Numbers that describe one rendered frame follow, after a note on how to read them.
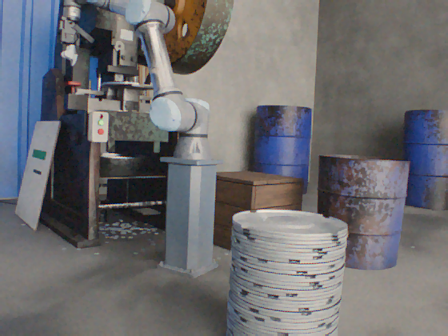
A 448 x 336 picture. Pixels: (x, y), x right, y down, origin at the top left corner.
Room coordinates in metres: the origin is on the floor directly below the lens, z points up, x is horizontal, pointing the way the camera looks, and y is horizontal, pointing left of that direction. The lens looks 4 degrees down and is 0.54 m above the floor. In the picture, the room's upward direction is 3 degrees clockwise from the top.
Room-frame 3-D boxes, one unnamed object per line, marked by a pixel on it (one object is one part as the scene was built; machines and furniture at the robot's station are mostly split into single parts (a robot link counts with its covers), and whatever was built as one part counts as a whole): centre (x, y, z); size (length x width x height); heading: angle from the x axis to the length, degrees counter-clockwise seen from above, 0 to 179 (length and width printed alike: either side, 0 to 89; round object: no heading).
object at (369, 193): (1.84, -0.64, 0.24); 0.42 x 0.42 x 0.48
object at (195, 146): (1.58, 0.13, 0.50); 0.15 x 0.15 x 0.10
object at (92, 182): (2.13, 0.91, 0.45); 0.92 x 0.12 x 0.90; 41
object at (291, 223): (1.00, -0.17, 0.33); 0.29 x 0.29 x 0.01
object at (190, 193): (1.58, 0.13, 0.23); 0.19 x 0.19 x 0.45; 59
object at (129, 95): (2.06, 0.51, 0.72); 0.25 x 0.14 x 0.14; 41
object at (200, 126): (1.57, 0.14, 0.62); 0.13 x 0.12 x 0.14; 149
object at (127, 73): (2.20, 0.62, 0.86); 0.20 x 0.16 x 0.05; 131
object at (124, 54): (2.16, 0.59, 1.04); 0.17 x 0.15 x 0.30; 41
